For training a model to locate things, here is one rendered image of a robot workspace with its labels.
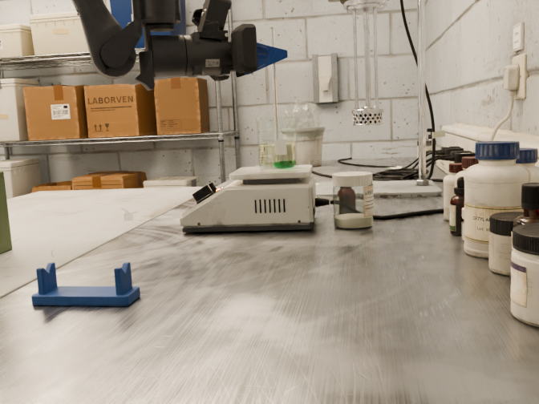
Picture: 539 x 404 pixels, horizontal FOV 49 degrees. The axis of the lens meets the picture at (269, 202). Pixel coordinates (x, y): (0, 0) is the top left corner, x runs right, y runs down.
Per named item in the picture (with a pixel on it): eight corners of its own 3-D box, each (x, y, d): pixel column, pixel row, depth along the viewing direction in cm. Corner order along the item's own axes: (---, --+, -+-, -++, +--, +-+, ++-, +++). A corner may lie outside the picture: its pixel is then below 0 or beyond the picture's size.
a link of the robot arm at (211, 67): (198, 72, 76) (195, 22, 75) (173, 82, 94) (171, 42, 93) (259, 70, 79) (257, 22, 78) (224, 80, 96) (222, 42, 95)
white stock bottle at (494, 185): (472, 244, 74) (473, 139, 72) (535, 248, 70) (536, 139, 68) (455, 256, 69) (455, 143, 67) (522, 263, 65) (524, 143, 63)
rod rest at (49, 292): (30, 305, 58) (26, 269, 57) (49, 295, 61) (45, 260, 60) (127, 307, 56) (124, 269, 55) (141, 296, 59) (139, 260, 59)
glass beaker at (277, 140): (306, 169, 93) (305, 115, 92) (282, 174, 88) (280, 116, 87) (271, 168, 97) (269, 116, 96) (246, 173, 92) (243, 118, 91)
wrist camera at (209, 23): (196, 40, 82) (190, -10, 81) (186, 49, 89) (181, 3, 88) (237, 38, 84) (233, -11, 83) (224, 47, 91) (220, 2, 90)
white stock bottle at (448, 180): (460, 224, 87) (460, 165, 86) (436, 220, 91) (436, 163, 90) (483, 220, 90) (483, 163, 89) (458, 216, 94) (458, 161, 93)
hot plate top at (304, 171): (228, 180, 87) (227, 174, 87) (241, 171, 99) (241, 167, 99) (309, 177, 86) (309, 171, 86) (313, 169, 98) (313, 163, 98)
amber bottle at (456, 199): (475, 232, 81) (476, 175, 80) (471, 236, 78) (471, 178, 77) (451, 231, 82) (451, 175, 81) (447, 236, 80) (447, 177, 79)
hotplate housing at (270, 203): (180, 235, 89) (176, 182, 88) (200, 219, 102) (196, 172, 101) (328, 232, 86) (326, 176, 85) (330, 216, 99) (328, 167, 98)
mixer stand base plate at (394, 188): (289, 199, 120) (289, 194, 120) (300, 187, 139) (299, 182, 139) (443, 195, 115) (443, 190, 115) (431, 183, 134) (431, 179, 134)
